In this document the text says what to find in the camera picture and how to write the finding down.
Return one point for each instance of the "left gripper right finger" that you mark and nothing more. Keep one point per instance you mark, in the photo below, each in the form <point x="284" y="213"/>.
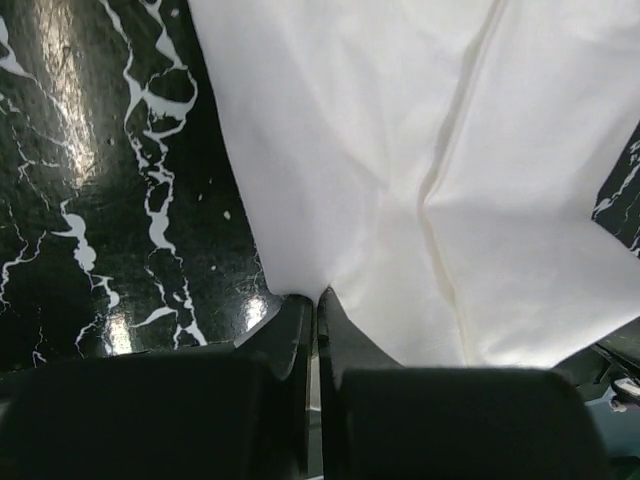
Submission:
<point x="342" y="346"/>

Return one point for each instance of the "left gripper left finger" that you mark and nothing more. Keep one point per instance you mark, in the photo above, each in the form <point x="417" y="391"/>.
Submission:
<point x="283" y="346"/>

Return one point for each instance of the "black marbled table mat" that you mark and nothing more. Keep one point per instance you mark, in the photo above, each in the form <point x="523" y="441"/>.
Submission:
<point x="122" y="228"/>

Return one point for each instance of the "white daisy print t-shirt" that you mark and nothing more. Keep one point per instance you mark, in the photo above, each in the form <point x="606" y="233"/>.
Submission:
<point x="435" y="163"/>

